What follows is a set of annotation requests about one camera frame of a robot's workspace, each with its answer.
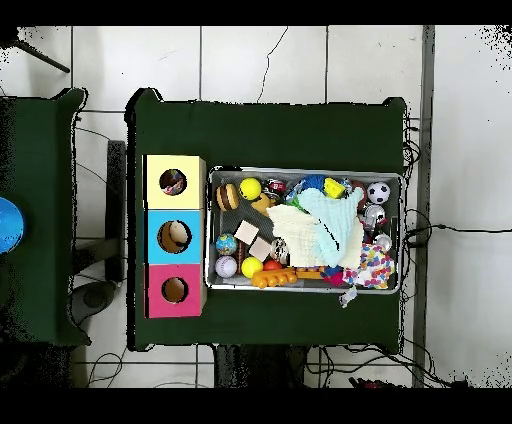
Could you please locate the brown cream ball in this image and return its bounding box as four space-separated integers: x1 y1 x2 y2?
157 220 192 254

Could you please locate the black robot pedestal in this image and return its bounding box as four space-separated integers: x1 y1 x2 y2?
213 344 309 388

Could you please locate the wooden cube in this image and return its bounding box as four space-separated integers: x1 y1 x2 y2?
233 219 260 246
248 236 273 263

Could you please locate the colourful ruffled fabric toy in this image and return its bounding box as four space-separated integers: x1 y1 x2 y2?
159 169 188 196

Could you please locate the wooden box with three holes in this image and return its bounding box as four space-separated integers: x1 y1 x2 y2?
144 154 208 320

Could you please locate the yellow ball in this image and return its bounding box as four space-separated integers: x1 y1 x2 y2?
238 176 263 201
240 256 264 280

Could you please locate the blue round bowl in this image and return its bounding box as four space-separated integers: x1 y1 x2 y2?
0 196 27 257

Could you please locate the wooden toy burger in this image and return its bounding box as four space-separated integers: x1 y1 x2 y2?
215 182 240 212

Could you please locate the black power cable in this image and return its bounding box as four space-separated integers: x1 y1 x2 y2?
403 209 512 245

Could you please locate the white baseball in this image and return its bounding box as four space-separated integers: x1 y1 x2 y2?
214 255 238 279

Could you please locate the dark green tablecloth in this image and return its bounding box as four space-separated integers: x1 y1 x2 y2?
125 88 408 353
0 88 90 346

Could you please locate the orange toy block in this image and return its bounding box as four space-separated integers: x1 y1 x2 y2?
250 268 299 289

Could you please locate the mint green waffle cloth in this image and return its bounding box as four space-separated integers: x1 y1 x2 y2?
297 186 365 267

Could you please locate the silver wire mesh bin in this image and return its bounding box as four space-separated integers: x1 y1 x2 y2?
204 165 403 295

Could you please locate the globe print ball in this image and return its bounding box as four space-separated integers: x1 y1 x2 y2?
215 232 238 256

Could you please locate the black tripod leg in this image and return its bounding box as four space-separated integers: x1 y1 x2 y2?
0 27 71 74

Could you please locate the cream waffle cloth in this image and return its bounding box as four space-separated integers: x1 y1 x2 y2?
266 203 366 270

